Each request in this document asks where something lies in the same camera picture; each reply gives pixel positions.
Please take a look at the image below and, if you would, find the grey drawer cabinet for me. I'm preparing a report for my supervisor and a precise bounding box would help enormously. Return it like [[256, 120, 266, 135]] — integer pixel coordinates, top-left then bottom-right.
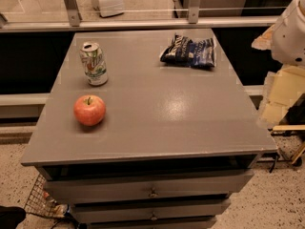
[[22, 31, 276, 229]]

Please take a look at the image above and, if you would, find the top drawer knob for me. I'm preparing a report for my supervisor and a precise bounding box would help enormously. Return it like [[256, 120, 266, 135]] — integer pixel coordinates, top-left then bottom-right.
[[149, 188, 158, 198]]

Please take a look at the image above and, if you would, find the wire basket on floor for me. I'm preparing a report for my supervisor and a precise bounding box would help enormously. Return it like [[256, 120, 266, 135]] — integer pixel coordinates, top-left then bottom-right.
[[24, 175, 69, 219]]

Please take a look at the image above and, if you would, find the blue chip bag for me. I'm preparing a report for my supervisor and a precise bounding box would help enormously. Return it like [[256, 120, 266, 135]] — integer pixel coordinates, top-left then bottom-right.
[[160, 34, 215, 69]]

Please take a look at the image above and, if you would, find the black object bottom left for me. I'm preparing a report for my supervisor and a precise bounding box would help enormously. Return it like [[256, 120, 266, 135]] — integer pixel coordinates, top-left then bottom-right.
[[0, 206, 26, 229]]

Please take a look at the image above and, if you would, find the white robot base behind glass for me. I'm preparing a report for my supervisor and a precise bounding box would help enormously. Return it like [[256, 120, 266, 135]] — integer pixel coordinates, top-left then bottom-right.
[[91, 0, 124, 18]]

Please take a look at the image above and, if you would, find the drawer knob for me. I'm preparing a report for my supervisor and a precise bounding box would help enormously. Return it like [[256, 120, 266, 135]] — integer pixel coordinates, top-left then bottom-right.
[[150, 213, 158, 221], [149, 188, 158, 198]]

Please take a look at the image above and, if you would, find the white green soda can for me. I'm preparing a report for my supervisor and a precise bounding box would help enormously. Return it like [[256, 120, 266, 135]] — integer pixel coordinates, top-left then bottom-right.
[[79, 42, 108, 86]]

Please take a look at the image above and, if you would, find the metal railing frame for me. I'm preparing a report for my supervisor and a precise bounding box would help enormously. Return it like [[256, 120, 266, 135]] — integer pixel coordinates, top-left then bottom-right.
[[0, 0, 292, 32]]

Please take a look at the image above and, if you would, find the wooden frame stand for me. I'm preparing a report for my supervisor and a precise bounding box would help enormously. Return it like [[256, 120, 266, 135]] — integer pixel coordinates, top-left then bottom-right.
[[272, 125, 305, 167]]

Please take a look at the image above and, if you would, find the red apple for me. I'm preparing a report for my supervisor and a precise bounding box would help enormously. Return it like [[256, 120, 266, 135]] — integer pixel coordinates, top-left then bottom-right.
[[73, 94, 106, 126]]

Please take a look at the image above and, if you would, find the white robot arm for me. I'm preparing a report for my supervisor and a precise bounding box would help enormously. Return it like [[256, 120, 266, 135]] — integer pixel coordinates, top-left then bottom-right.
[[271, 0, 305, 66]]

